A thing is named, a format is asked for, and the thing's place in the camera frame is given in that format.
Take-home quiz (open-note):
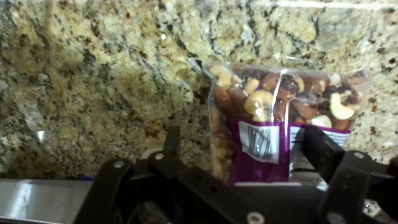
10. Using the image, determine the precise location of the clear mixed nuts packet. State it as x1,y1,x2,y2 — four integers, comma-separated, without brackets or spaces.
204,61,370,187

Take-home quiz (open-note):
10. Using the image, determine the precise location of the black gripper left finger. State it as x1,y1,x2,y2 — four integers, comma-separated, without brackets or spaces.
73,126,267,224

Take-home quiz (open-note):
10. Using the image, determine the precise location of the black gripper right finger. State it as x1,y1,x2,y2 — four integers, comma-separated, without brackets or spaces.
301,126,398,224

